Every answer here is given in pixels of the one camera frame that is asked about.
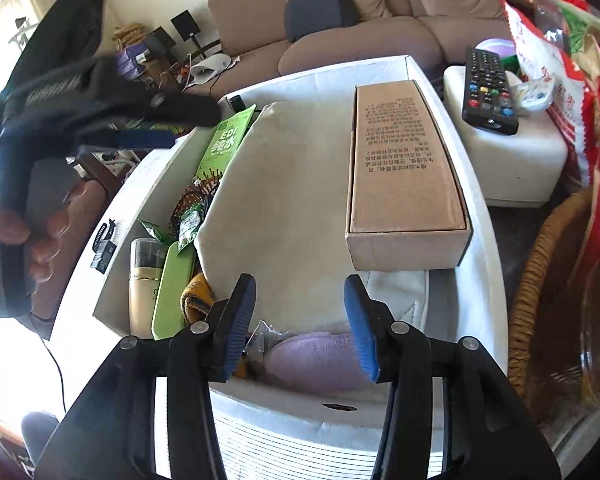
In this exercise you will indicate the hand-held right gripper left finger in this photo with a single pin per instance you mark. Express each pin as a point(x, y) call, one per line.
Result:
point(237, 320)

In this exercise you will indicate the off-white canvas bag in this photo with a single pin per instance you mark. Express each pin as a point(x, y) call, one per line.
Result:
point(280, 185)

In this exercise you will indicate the brown cardboard box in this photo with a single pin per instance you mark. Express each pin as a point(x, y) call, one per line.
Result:
point(405, 170)

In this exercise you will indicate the green wet wipe packet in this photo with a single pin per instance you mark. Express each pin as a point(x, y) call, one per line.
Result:
point(225, 145)

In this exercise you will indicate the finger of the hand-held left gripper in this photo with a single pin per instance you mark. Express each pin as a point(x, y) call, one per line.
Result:
point(145, 138)
point(180, 105)

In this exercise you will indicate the dark blue cushion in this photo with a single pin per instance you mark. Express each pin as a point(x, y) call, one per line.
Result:
point(320, 15)

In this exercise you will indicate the white curved object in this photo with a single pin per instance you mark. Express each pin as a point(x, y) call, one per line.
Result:
point(207, 67)

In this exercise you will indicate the white square stool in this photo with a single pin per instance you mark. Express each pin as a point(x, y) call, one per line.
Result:
point(520, 160)

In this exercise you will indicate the black wristband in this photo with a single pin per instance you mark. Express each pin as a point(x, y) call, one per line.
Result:
point(106, 232)

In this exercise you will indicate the wicker basket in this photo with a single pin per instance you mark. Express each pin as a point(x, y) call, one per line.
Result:
point(530, 285)

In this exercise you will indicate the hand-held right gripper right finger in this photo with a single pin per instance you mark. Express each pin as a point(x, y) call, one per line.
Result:
point(362, 325)

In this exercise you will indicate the orange cloth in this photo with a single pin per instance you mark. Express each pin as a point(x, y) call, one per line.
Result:
point(197, 300)

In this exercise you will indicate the purple boxes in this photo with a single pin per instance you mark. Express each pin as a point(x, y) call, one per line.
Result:
point(132, 60)

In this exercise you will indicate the person's left hand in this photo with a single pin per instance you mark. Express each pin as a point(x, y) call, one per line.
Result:
point(55, 230)

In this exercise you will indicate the small green packet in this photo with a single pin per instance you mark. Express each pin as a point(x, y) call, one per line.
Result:
point(152, 230)
point(189, 227)

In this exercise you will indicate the white storage box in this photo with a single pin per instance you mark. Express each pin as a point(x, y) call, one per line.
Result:
point(480, 240)

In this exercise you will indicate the green flat case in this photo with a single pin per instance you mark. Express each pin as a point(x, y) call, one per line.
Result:
point(172, 290)

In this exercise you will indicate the brown comb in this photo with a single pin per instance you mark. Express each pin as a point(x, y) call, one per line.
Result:
point(195, 197)

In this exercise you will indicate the purple sponge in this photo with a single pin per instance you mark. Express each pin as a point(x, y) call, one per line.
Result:
point(310, 360)

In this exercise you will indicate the purple bowl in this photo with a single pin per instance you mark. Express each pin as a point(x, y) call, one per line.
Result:
point(497, 49)

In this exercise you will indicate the beige bottle with dark cap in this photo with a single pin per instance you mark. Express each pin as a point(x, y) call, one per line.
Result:
point(147, 290)

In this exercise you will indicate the black speaker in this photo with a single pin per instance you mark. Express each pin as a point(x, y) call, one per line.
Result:
point(185, 25)

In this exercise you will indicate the black remote control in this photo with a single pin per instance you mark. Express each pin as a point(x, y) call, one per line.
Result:
point(487, 90)

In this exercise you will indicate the brown sofa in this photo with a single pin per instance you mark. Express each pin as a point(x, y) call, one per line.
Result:
point(405, 35)

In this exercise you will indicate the red and white snack bag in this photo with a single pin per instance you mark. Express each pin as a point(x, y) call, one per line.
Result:
point(535, 55)

